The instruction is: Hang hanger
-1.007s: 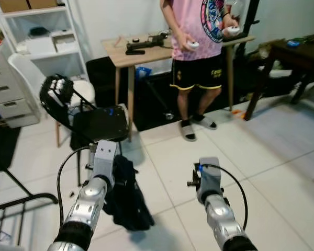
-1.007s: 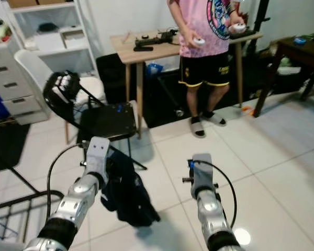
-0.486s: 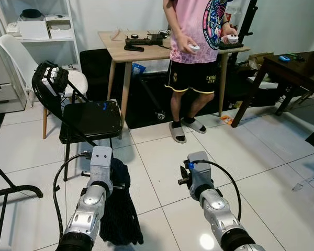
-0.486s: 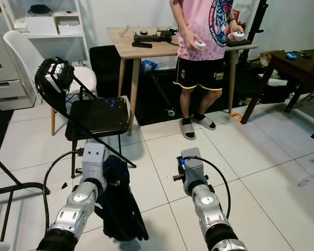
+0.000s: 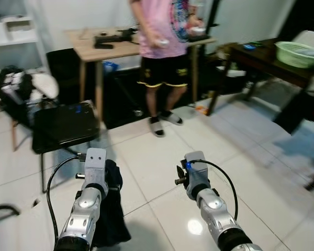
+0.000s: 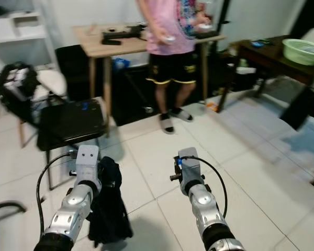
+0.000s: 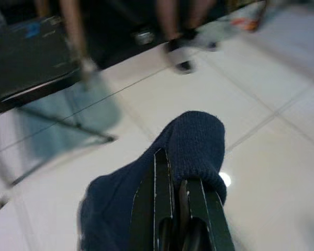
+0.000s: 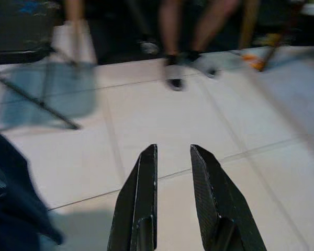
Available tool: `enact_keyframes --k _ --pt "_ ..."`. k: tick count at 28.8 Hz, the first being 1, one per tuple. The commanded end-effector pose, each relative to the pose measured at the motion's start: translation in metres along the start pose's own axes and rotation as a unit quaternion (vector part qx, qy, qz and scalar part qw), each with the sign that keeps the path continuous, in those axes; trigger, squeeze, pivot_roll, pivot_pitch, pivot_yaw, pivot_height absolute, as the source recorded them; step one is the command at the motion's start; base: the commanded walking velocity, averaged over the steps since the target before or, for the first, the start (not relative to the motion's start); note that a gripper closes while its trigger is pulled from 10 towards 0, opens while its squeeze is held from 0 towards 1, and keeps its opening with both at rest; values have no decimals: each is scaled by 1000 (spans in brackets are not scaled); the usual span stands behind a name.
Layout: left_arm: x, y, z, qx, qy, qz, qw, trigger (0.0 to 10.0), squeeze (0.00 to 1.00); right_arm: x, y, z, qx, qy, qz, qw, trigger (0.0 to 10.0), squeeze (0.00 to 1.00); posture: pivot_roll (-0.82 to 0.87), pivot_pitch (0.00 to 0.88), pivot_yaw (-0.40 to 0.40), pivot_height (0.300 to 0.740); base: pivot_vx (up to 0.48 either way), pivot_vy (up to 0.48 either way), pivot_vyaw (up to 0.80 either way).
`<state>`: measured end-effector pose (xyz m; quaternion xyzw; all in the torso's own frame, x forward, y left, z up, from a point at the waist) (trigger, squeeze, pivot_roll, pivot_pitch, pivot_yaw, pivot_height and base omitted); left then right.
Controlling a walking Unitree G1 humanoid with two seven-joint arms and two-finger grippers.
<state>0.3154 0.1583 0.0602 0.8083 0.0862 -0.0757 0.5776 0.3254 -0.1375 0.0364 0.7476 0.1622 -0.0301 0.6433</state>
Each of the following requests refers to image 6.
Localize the black folding chair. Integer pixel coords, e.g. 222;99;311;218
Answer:
37;99;108;190

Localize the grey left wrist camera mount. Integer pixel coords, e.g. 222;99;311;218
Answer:
75;145;100;184

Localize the black garment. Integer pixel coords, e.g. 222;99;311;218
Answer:
88;156;134;248

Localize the black and white backpack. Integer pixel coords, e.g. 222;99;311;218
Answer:
0;62;41;120

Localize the black device on stand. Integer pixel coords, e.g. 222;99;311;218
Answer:
101;26;148;47

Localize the person in pink shirt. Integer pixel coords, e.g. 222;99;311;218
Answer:
136;0;219;135

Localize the white seat wooden chair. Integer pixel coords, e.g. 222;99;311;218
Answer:
18;68;70;148

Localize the green plastic basin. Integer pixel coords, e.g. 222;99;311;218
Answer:
282;38;314;66

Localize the black curved metal bar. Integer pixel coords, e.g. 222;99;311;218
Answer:
0;201;28;213

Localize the black hanging cloth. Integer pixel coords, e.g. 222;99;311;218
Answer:
279;85;314;132

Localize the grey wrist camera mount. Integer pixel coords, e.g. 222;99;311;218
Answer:
177;147;201;181
75;145;100;184

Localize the light wooden table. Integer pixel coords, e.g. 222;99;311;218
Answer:
72;24;227;123

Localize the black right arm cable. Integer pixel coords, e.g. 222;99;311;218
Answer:
178;156;229;218

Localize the white shelf unit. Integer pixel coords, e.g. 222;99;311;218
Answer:
0;12;54;63

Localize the dark wooden table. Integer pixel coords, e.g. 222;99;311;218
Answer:
217;36;314;113

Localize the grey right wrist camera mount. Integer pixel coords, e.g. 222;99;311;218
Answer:
177;147;201;181

